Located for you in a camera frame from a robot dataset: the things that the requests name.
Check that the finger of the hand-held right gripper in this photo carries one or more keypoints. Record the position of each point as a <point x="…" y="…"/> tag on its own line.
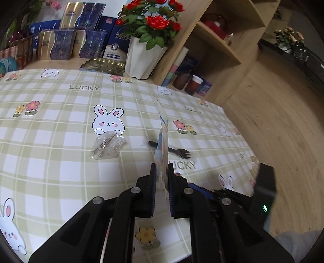
<point x="202" y="188"/>

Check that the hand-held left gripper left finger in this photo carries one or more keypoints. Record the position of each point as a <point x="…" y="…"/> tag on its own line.
<point x="151" y="192"/>

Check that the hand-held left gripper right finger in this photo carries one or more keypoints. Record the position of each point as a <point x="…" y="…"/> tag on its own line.
<point x="172" y="194"/>

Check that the clear blister pack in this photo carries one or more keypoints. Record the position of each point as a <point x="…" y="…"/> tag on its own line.
<point x="163" y="141"/>

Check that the black plastic fork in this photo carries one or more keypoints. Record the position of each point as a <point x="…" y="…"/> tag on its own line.
<point x="182" y="153"/>

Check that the clear plastic wrapper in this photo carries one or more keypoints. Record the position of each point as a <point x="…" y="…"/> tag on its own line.
<point x="106" y="146"/>

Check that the person's grey trousers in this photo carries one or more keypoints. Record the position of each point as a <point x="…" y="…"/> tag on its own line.
<point x="298" y="247"/>

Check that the checked bunny tablecloth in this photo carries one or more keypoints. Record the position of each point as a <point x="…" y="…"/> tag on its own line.
<point x="63" y="164"/>

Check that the small blue box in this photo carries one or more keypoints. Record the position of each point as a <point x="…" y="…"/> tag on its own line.
<point x="204" y="88"/>

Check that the red cup white lid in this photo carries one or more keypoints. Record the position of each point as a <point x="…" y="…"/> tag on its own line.
<point x="193" y="86"/>

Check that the brown cup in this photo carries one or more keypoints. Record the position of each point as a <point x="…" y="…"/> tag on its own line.
<point x="181" y="81"/>

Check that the wooden shelf unit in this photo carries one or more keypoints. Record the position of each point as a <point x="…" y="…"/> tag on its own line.
<point x="227" y="75"/>

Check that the blue box on shelf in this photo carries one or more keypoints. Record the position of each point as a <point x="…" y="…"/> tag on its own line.
<point x="190" y="64"/>

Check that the black cabinet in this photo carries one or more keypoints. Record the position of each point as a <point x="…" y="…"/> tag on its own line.
<point x="303" y="70"/>

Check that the stack of pastel paper cups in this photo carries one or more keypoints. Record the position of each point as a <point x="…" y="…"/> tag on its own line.
<point x="174" y="65"/>

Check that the white flower pot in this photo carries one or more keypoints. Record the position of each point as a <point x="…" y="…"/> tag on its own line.
<point x="141" y="60"/>

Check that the gold foil tray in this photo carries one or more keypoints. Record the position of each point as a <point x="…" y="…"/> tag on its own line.
<point x="101" y="65"/>

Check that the dark blue box round badge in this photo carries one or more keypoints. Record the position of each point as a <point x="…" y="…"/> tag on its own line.
<point x="115" y="49"/>

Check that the glass perfume bottle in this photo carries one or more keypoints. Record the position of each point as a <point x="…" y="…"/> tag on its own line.
<point x="229" y="40"/>

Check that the pink rose bouquet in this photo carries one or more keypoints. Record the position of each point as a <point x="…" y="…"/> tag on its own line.
<point x="288" y="35"/>

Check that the gold and blue gift box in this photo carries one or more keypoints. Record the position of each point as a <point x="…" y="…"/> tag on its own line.
<point x="58" y="45"/>
<point x="83" y="16"/>
<point x="89" y="44"/>

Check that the red rose bouquet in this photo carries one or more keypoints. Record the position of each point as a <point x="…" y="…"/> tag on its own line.
<point x="151" y="20"/>

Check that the dark blue box red label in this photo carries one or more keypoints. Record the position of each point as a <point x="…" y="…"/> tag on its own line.
<point x="107" y="24"/>

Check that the flat blue box white print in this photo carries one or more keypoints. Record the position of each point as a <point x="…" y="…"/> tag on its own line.
<point x="43" y="27"/>

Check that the purple artificial flowers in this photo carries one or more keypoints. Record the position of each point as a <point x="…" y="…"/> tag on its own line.
<point x="17" y="36"/>

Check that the pink blossom bouquet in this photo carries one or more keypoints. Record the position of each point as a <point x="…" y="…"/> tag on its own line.
<point x="33" y="15"/>

